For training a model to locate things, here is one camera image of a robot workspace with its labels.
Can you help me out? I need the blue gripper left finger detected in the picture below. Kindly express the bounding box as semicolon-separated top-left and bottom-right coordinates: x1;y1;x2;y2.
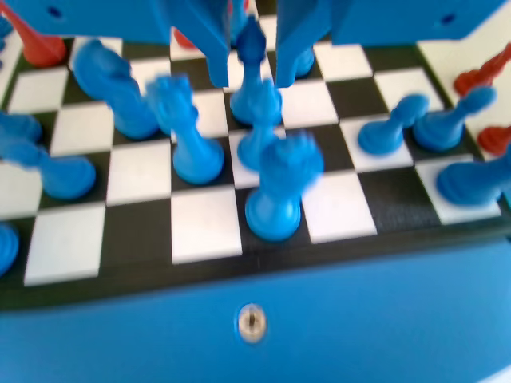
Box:
170;0;232;88

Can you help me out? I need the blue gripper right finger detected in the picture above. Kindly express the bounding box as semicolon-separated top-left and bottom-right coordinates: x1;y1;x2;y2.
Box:
274;0;335;88

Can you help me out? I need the blue bishop chess piece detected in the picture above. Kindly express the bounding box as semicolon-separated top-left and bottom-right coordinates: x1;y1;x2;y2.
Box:
229;15;283;125
236;77;285;172

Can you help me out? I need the blue knight chess piece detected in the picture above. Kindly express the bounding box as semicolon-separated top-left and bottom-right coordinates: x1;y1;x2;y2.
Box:
73;38;163;140

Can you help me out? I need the blue queen chess piece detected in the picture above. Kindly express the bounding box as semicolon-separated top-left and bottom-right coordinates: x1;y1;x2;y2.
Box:
145;73;225;185

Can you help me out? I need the blue king chess piece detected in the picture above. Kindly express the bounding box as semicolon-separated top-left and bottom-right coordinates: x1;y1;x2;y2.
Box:
244;129;325;243

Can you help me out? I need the black and white chessboard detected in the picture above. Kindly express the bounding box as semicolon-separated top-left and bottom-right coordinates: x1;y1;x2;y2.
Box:
0;0;505;314

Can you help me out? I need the red queen chess piece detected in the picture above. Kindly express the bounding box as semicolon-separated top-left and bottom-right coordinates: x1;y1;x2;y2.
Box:
3;2;68;69

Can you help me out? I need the blue rook chess piece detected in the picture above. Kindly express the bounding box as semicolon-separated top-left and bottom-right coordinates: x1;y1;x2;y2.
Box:
435;153;511;207
0;222;21;278

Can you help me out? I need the silver screw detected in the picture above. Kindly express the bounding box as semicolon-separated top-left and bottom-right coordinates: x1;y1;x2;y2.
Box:
236;302;268;344

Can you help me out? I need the blue printed base plate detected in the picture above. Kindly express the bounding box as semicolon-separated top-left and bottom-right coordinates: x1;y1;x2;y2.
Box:
0;235;511;383

